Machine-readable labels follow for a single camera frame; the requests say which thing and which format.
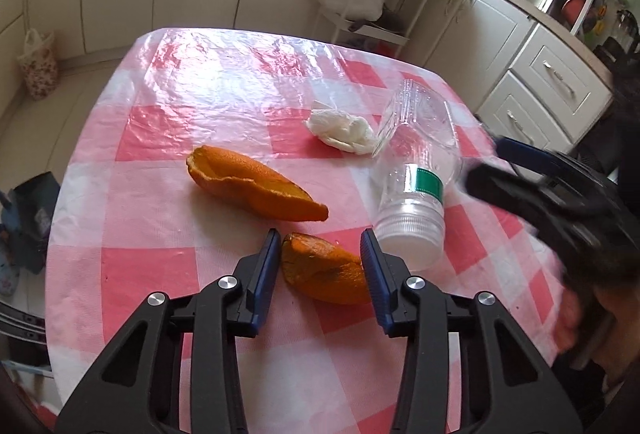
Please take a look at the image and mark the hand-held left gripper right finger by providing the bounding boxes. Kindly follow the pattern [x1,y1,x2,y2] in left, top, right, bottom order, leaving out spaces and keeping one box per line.
[360,228,586,434]

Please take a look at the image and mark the white paper tissue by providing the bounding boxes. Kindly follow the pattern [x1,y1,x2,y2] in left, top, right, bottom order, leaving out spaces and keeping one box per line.
[303,108,382,155]

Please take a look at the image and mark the grey metal rails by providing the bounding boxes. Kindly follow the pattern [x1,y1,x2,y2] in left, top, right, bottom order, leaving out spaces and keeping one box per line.
[0,299,48,345]

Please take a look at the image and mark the pink checkered plastic tablecloth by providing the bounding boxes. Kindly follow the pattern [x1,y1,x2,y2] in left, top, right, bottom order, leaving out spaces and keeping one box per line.
[44,28,571,434]

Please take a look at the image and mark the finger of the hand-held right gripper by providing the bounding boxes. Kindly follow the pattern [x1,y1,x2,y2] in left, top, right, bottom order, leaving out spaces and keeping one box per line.
[462,161,557,221]
[492,137,566,180]

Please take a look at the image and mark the dark blue dustpan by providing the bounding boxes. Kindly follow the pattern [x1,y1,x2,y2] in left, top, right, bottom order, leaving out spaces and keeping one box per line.
[0,171,62,275]

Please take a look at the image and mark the person's right hand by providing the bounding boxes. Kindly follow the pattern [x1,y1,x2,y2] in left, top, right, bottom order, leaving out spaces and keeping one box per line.
[552,286,584,357]

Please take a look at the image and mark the clear plastic bottle green label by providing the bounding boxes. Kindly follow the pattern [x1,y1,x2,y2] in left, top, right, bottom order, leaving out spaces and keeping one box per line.
[371,78,465,272]

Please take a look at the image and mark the large wide orange peel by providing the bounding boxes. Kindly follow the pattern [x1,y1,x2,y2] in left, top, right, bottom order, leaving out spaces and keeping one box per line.
[186,145,330,222]

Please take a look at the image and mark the curled orange peel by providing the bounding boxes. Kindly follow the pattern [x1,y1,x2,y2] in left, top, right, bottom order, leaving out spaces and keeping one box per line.
[280,232,373,306]

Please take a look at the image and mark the floral fabric bag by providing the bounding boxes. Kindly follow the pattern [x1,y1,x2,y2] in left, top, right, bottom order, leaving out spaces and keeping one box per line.
[17,29,60,101]

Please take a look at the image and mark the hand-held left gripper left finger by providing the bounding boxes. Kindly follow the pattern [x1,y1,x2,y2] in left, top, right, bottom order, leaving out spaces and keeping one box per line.
[54,228,282,434]

